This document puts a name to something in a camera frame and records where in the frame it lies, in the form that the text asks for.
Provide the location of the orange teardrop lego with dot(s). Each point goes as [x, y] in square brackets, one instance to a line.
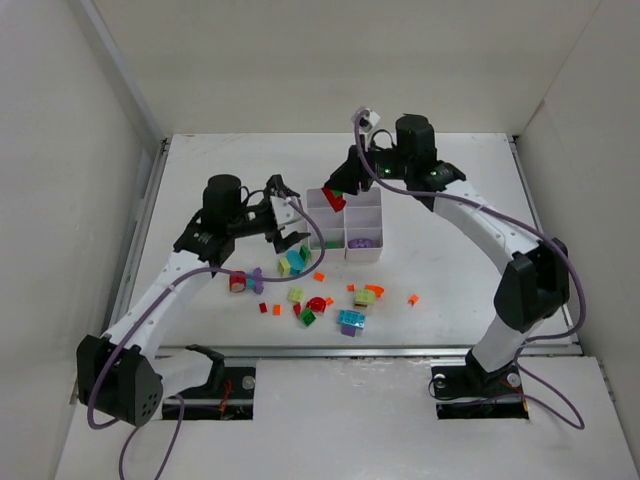
[376, 289]

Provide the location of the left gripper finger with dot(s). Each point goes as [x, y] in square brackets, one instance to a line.
[276, 187]
[283, 243]

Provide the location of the purple lego under blue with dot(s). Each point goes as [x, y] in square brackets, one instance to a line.
[350, 331]

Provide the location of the red cylinder lego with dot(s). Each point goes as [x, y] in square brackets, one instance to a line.
[237, 282]

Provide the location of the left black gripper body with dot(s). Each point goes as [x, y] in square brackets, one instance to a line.
[272, 218]

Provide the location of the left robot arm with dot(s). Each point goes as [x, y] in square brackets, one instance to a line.
[120, 376]

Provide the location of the metal rail front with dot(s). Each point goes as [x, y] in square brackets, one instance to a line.
[369, 352]

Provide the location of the blue lego brick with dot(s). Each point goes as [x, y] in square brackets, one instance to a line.
[351, 319]

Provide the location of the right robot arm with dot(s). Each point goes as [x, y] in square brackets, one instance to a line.
[534, 276]

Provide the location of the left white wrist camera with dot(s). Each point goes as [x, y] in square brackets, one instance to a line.
[287, 216]

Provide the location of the red dome lego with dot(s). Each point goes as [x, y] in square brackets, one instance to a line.
[317, 305]

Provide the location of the teal round lego piece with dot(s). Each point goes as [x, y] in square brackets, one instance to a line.
[297, 263]

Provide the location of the right white compartment tray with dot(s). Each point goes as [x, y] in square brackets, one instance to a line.
[364, 219]

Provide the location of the lime pink lego brick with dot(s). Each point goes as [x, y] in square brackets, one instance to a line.
[364, 299]

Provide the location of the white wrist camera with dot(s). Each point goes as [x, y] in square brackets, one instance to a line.
[287, 216]
[365, 120]

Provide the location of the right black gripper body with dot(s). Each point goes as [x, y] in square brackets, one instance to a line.
[355, 168]

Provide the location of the left white compartment tray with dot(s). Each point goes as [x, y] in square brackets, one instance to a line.
[330, 224]

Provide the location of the purple lego block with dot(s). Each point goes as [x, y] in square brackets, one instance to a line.
[360, 243]

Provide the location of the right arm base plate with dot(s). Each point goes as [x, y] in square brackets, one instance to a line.
[462, 394]

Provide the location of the white compartment tray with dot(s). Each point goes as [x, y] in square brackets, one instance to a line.
[364, 219]
[330, 224]

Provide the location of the purple flower lego piece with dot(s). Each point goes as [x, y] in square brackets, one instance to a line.
[254, 281]

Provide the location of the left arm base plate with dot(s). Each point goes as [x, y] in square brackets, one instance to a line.
[232, 400]

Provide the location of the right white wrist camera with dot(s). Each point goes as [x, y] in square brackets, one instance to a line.
[365, 120]

